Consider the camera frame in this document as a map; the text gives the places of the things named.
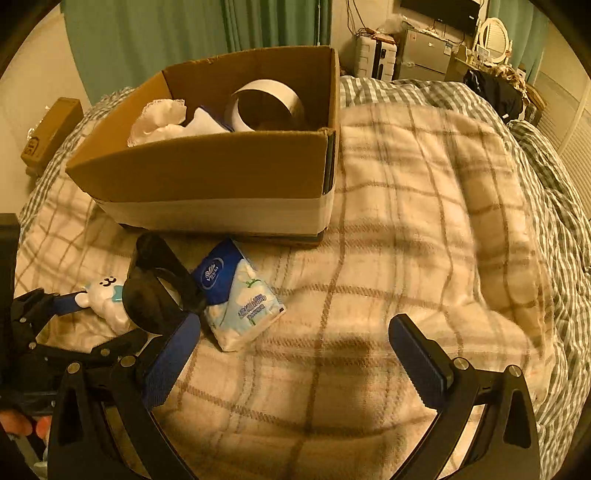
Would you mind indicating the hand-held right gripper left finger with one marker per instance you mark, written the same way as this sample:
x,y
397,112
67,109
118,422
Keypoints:
x,y
168,357

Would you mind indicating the green curtain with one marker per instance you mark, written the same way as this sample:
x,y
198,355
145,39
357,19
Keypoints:
x,y
184,32
517,18

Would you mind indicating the white suitcase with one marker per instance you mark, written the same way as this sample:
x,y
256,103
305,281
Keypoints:
x,y
375,55

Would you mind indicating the white oval mirror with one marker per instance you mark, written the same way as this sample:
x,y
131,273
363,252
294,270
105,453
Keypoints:
x,y
494,39

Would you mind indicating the white tape roll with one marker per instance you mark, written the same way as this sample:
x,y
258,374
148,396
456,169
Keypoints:
x,y
268,104

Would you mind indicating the grey cabinet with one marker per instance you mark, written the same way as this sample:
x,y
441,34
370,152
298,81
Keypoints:
x,y
427,53

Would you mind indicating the white crumpled cloth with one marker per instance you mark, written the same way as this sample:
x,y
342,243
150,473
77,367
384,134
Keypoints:
x,y
157,120

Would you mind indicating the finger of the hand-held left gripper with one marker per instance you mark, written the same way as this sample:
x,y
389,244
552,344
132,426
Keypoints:
x,y
64,303
99,350

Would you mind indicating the large cardboard box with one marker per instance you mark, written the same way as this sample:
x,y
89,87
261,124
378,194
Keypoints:
x,y
207,184

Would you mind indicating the black clothing pile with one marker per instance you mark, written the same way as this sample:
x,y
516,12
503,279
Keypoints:
x,y
496,94

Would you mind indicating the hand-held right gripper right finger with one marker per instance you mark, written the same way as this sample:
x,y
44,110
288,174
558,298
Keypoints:
x,y
418,362

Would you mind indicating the green checked duvet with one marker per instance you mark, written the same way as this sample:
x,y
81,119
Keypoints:
x,y
545,194

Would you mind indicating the beige plaid blanket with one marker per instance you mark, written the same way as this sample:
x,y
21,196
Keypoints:
x,y
369,277

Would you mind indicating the black television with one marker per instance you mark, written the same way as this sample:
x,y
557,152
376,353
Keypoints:
x,y
443,11

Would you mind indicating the white bear toy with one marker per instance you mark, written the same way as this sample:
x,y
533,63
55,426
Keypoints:
x,y
108,300

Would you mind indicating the white plastic packet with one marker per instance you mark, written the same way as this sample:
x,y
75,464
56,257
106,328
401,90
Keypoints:
x,y
205,122

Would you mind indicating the white and blue tissue packet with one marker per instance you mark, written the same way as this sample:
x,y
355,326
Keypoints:
x,y
244,309

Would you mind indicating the small cardboard box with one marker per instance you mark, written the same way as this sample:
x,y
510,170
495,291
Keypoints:
x,y
48,138

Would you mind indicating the person's left hand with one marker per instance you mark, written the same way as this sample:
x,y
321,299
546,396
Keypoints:
x,y
18,422

